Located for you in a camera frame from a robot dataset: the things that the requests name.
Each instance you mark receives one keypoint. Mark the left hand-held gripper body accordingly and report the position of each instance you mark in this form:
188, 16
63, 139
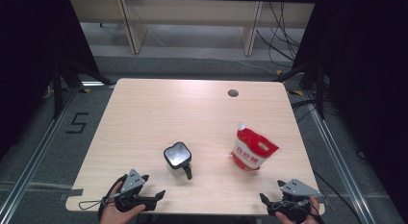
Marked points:
132, 182

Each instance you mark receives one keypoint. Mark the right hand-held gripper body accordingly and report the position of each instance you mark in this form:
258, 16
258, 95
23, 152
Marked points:
298, 187

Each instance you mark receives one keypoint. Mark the clear jar with black lid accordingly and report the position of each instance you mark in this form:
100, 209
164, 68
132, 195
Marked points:
178, 155

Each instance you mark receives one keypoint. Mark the red and white spout pouch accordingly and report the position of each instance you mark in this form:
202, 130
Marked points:
253, 150

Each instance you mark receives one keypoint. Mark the person's right hand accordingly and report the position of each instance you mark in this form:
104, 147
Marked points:
315, 214

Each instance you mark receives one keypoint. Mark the person's left hand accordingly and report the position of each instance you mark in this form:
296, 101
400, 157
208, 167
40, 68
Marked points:
112, 216

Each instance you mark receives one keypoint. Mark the grey tape strip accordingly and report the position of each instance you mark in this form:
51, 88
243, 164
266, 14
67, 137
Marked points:
73, 193

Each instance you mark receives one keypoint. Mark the yellow tape piece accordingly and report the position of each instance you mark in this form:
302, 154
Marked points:
296, 92
279, 71
85, 90

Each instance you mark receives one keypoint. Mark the pale floor strip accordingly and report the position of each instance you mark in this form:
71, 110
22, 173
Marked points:
32, 185

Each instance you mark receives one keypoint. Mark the black metal stand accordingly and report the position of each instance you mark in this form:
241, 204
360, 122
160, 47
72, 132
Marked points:
320, 89
57, 89

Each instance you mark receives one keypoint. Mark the grey table grommet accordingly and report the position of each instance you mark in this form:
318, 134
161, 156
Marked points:
233, 93

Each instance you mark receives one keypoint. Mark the black curtain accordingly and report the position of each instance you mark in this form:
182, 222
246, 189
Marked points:
369, 89
29, 57

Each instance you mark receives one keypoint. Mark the aluminium floor rail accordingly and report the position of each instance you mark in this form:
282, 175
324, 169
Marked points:
340, 166
35, 160

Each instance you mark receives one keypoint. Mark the short aluminium rail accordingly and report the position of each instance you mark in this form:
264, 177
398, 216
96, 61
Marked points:
94, 83

